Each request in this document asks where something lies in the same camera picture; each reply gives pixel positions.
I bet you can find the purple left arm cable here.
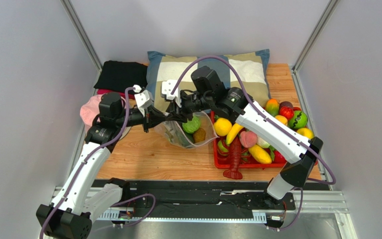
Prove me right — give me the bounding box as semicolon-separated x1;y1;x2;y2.
38;87;156;239

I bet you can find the white slotted cable duct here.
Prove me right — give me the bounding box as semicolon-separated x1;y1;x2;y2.
98;207;267;224

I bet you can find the yellow toy banana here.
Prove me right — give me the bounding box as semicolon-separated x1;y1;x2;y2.
225;123;244;145

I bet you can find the green toy lettuce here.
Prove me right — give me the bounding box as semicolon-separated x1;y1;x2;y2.
166;129;194;148

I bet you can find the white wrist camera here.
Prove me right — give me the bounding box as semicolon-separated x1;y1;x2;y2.
161;80;181;107
133;85;154;116

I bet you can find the yellow toy lemon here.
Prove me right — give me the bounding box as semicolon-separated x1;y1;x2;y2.
213;118;232;136

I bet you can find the red toy lobster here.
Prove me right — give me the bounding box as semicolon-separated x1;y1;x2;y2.
223;137;243;180

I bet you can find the red plastic tray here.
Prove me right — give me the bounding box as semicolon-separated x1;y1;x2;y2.
210;107;319;170

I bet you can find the pink toy peach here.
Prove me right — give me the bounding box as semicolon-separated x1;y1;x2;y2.
239;131;258;148

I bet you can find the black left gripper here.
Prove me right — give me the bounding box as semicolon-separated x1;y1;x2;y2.
115;105;168;133

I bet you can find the pink bucket hat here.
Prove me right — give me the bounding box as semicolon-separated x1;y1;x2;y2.
79;94;127;133

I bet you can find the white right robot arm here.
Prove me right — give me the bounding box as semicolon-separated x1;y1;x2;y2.
161;66;323;200

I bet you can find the blue beige checked pillow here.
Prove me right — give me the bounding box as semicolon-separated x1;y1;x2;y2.
146;49;271;112

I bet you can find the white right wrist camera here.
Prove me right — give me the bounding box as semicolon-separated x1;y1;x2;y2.
161;80;181;107

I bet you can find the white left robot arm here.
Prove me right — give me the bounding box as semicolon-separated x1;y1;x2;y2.
36;90;169;239

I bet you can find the black folded cloth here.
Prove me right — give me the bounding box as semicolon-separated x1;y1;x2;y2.
94;60;148;93

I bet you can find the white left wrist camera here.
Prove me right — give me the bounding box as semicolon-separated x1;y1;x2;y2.
133;85;154;116

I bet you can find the green toy watermelon ball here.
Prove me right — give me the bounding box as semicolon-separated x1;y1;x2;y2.
288;111;308;129

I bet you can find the clear zip top bag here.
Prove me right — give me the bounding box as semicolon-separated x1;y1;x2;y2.
155;112;218;149

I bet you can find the green toy custard apple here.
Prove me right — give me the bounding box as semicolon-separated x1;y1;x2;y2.
182;116;201;134

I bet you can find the red toy bell pepper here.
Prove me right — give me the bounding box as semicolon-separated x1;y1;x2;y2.
279;106;294;120

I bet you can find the black mounting rail base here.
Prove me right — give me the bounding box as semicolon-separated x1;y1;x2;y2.
121;180;299;214

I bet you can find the yellow toy corn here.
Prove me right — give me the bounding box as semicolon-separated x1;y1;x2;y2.
248;144;273;164

